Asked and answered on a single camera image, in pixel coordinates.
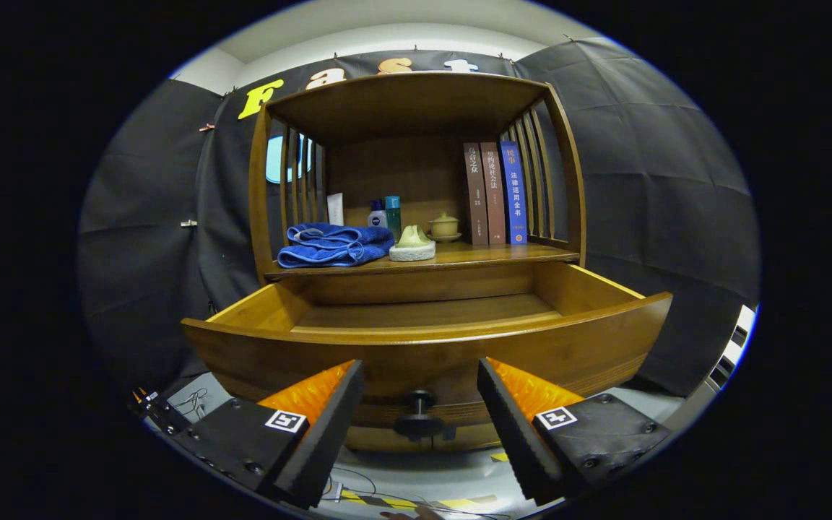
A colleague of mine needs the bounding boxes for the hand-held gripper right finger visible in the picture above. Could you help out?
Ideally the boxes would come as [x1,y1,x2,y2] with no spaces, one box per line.
[477,357,673,506]

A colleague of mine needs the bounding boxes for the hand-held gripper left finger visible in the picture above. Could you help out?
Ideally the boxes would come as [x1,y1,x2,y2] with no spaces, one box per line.
[170,360,365,510]

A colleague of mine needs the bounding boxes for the wooden drawer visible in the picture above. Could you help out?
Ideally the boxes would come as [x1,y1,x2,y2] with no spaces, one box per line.
[181,261,674,443]

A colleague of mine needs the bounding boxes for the wooden countertop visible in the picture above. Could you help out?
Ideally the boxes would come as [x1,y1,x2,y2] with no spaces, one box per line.
[264,242,581,280]

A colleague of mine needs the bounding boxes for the wooden cabinet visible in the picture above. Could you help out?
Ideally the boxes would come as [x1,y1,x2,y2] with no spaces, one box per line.
[248,71,588,454]

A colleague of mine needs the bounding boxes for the yellow black floor tape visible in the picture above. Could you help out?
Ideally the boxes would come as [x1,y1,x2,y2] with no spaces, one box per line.
[337,451,512,511]

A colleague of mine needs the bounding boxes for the blue folded towel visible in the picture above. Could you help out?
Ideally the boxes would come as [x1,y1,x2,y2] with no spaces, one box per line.
[277,222,395,269]

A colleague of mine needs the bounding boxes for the beige lidded teacup with saucer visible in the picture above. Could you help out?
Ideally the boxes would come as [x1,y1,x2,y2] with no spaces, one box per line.
[428,212,462,243]

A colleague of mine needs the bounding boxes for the reddish brown book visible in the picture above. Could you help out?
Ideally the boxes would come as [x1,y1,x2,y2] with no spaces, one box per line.
[480,142,508,246]

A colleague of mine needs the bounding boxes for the blue book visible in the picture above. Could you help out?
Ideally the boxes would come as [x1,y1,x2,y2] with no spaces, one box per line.
[499,140,529,245]

